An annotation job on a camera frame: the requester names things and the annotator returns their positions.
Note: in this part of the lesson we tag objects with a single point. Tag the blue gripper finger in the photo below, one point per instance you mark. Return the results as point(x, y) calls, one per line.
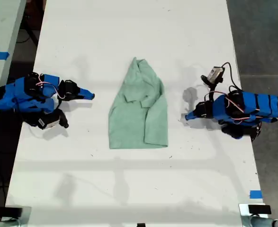
point(83, 96)
point(86, 92)
point(192, 118)
point(192, 113)

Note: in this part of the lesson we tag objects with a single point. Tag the pale green T-shirt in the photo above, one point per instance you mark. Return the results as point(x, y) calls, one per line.
point(134, 123)

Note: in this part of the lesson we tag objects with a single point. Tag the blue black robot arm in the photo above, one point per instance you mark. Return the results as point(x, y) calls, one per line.
point(22, 99)
point(254, 107)

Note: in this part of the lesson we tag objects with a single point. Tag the short blue tape piece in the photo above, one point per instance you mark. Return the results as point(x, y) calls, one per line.
point(256, 194)

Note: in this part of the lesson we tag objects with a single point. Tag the small black box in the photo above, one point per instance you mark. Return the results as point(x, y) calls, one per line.
point(259, 209)

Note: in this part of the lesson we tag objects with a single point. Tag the small black clip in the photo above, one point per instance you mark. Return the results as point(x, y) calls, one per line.
point(141, 225)

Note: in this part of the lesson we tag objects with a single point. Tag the grey metal pipe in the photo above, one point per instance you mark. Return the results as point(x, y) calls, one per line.
point(266, 223)

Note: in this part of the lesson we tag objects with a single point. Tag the black camera stalk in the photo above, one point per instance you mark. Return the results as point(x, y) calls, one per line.
point(208, 84)
point(64, 119)

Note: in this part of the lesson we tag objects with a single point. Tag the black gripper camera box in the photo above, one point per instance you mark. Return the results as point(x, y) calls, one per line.
point(48, 121)

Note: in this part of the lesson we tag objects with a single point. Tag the grey gripper camera box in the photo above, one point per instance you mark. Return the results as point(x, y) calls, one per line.
point(216, 73)

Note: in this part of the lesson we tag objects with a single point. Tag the metal table bracket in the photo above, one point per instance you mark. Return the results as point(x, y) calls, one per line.
point(25, 216)
point(244, 216)

